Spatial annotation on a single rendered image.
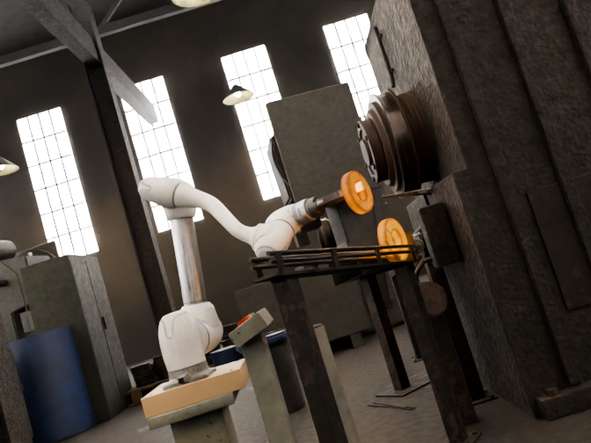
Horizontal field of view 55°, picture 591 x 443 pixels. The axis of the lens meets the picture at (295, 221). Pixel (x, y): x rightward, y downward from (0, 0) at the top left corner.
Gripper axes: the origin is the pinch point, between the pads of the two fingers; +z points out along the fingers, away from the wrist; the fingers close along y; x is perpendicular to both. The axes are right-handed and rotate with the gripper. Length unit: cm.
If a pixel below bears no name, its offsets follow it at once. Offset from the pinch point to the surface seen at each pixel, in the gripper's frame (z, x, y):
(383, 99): 7, 35, -38
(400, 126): 11.3, 20.8, -33.0
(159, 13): -543, 546, -561
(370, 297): -51, -41, -73
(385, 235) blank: 8.3, -19.9, 7.3
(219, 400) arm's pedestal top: -66, -55, 30
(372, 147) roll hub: -3.3, 18.4, -33.2
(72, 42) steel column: -532, 437, -341
